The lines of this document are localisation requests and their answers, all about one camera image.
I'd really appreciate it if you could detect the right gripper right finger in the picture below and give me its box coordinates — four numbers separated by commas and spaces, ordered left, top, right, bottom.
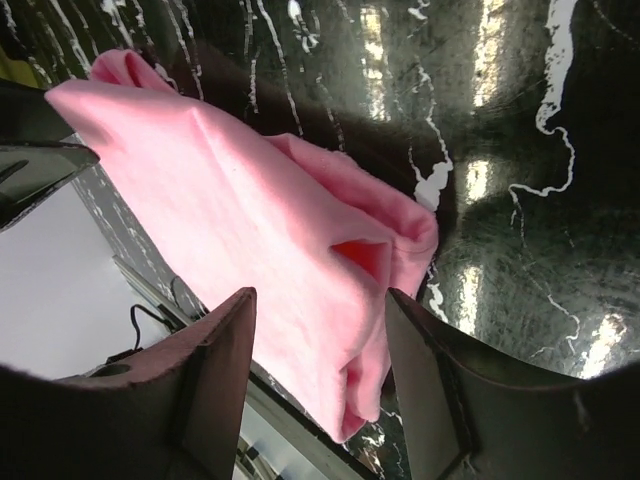
385, 289, 639, 479

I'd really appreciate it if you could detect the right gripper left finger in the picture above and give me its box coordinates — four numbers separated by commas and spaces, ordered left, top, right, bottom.
1, 287, 257, 479

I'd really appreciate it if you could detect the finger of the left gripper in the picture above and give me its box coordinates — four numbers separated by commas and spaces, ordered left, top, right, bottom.
1, 79, 99, 230

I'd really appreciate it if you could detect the light pink t-shirt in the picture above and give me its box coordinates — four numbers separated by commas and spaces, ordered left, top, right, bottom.
45, 50, 438, 443

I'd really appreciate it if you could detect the olive green plastic bin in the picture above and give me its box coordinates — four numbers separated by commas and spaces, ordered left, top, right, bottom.
0, 48, 38, 88

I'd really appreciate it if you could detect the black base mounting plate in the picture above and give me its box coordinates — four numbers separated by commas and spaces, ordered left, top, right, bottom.
109, 254, 401, 480

